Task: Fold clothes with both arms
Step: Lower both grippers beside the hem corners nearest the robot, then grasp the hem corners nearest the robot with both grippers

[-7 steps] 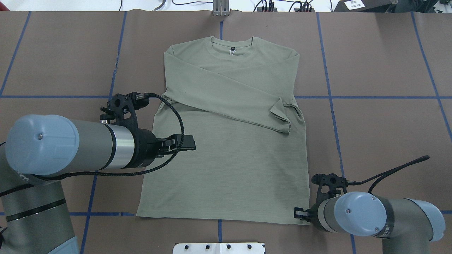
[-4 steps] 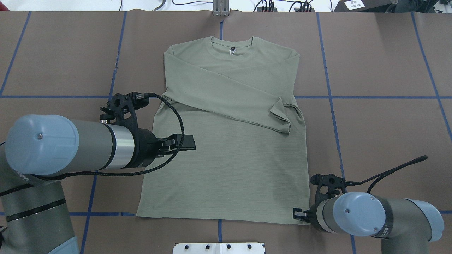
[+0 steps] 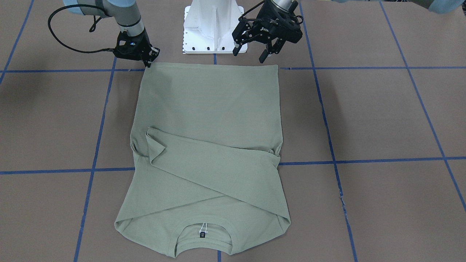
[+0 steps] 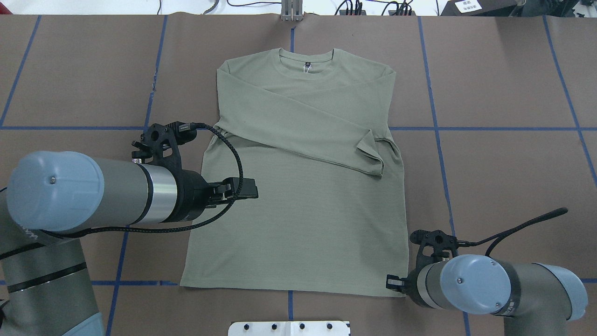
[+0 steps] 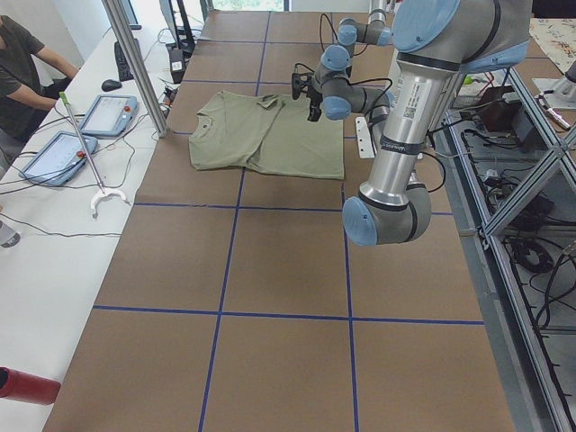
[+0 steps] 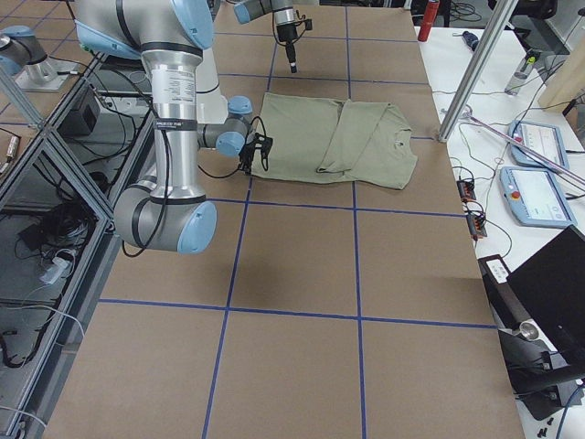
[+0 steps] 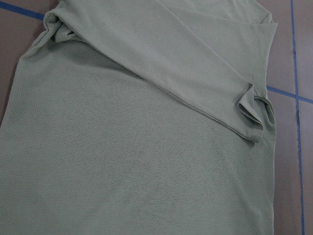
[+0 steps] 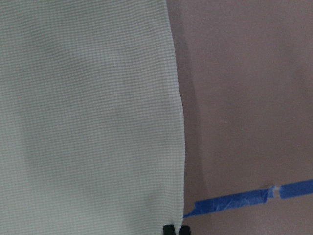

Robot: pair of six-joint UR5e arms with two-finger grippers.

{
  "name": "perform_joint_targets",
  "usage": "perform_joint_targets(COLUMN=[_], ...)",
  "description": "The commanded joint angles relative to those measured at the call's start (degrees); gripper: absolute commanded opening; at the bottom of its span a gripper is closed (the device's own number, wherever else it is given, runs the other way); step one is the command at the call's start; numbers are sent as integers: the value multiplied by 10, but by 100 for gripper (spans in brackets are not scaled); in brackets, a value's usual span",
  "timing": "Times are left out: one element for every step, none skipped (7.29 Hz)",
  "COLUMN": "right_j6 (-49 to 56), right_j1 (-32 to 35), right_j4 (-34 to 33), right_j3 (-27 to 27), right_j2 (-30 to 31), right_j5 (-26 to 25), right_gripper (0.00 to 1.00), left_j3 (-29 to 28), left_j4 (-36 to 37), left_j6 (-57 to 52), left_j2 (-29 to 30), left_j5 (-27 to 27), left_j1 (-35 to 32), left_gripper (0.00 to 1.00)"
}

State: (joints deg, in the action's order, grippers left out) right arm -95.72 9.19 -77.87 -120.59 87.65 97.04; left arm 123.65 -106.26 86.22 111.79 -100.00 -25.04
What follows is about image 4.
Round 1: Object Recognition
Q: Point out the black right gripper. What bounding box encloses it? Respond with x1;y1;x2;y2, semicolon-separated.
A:
386;268;421;299

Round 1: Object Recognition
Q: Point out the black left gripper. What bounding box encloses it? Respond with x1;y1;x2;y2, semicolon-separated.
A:
168;169;259;223

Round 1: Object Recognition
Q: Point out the olive green long-sleeve shirt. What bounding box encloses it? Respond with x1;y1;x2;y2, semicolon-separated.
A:
180;49;409;297

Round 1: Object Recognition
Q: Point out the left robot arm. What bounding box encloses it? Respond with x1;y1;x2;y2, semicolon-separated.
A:
1;151;258;336

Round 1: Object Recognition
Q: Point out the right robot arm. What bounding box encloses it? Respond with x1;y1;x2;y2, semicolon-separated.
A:
386;254;588;336

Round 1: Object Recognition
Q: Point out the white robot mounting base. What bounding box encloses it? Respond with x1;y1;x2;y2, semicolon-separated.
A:
228;321;351;336

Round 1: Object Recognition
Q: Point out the black labelled box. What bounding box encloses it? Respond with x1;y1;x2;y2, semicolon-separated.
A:
440;0;522;17

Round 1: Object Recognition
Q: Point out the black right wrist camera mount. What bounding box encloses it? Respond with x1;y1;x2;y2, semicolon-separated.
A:
409;230;458;270

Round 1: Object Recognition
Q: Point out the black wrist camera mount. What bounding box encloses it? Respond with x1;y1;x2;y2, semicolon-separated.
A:
409;230;458;270
132;121;197;171

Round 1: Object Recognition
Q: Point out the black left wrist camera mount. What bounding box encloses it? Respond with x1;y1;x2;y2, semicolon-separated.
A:
132;121;197;171

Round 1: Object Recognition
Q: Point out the black braided right cable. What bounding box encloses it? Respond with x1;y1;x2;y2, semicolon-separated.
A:
455;208;569;258

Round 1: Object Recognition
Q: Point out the aluminium frame post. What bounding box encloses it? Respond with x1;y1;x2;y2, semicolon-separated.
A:
280;0;304;22

